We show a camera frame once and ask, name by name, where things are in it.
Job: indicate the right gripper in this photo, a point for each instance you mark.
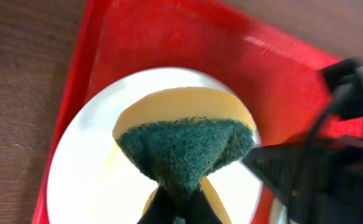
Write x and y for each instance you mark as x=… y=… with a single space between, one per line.
x=319 y=179

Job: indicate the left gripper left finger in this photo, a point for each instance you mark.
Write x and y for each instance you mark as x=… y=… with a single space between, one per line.
x=161 y=210

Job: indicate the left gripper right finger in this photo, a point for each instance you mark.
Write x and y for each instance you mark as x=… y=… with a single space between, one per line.
x=199 y=211

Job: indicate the cream white plate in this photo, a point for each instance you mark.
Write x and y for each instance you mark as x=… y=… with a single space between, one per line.
x=90 y=179

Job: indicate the green yellow sponge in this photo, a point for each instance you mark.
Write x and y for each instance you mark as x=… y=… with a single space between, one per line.
x=178 y=137

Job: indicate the red plastic tray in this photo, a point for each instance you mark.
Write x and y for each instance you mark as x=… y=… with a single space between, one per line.
x=277 y=77

